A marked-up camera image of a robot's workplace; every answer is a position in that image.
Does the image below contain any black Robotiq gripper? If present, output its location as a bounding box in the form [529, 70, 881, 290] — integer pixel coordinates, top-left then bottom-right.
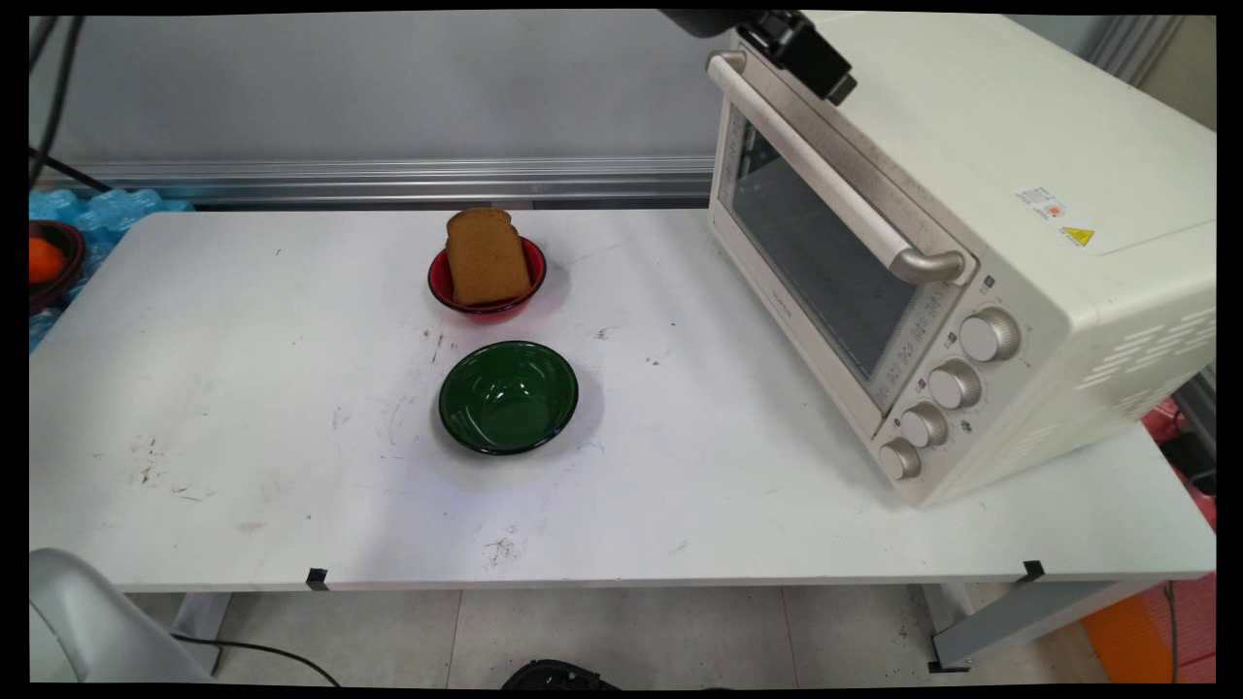
[660, 10, 858, 107]

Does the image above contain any oven door with silver handle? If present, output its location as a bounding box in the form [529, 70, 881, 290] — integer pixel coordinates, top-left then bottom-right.
[706, 49, 980, 440]

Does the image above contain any cream toaster oven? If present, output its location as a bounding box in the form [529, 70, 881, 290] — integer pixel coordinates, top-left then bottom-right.
[706, 10, 1217, 508]

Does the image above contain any white label sticker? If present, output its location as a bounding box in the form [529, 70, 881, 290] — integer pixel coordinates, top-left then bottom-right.
[1016, 186, 1069, 222]

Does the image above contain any grey ribbed panel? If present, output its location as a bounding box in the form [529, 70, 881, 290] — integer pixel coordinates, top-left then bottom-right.
[1088, 15, 1188, 88]

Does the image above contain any largest silver oven knob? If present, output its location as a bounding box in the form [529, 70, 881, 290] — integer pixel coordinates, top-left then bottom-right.
[959, 309, 1023, 364]

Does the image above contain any brown toast slice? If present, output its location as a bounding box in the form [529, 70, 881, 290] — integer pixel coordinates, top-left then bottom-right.
[446, 207, 533, 308]

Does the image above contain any red bowl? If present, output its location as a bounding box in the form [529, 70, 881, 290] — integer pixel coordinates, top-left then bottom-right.
[428, 236, 548, 323]

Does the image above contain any green bowl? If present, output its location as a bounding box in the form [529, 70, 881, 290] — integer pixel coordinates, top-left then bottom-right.
[438, 340, 581, 456]

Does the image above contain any red plastic object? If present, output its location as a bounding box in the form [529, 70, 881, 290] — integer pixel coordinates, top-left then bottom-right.
[1141, 398, 1217, 530]

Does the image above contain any grey table leg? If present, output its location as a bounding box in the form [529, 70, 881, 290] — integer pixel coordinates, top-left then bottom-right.
[923, 581, 1166, 673]
[175, 592, 234, 676]

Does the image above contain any black object on floor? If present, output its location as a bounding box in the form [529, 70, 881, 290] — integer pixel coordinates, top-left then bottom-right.
[500, 659, 622, 690]

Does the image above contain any orange floor object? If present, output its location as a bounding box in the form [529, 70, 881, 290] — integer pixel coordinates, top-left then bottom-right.
[1080, 592, 1176, 685]

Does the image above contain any dark bowl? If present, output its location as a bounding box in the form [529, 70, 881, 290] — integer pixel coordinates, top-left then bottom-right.
[29, 219, 86, 314]

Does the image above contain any orange fruit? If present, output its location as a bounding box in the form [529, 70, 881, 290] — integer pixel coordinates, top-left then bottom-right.
[29, 236, 67, 284]

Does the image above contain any grey rounded plastic housing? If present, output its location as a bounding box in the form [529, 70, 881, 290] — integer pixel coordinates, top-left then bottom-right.
[29, 549, 217, 683]

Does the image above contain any black cable with beige end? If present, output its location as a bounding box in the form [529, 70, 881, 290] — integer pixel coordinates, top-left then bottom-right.
[29, 15, 88, 187]

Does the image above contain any black floor cable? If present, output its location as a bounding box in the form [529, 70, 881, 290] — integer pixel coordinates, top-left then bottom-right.
[173, 633, 343, 688]

